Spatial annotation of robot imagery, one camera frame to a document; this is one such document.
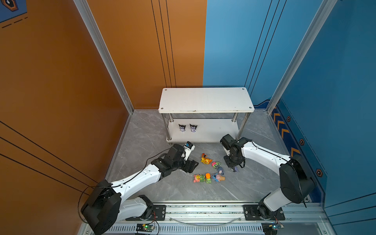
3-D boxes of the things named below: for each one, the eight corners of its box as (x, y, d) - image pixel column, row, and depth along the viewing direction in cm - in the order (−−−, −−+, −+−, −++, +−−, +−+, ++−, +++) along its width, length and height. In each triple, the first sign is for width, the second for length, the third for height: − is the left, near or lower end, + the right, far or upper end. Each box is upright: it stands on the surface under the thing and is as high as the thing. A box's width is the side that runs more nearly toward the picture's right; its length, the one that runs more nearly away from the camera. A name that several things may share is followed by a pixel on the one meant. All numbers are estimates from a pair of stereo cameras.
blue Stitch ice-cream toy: (213, 181, 85) (213, 180, 83) (211, 169, 90) (212, 167, 88) (224, 181, 85) (225, 180, 83) (222, 169, 90) (223, 167, 88)
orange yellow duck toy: (199, 160, 93) (199, 158, 91) (202, 155, 96) (202, 152, 94) (209, 166, 91) (210, 164, 89) (212, 160, 94) (213, 157, 91)
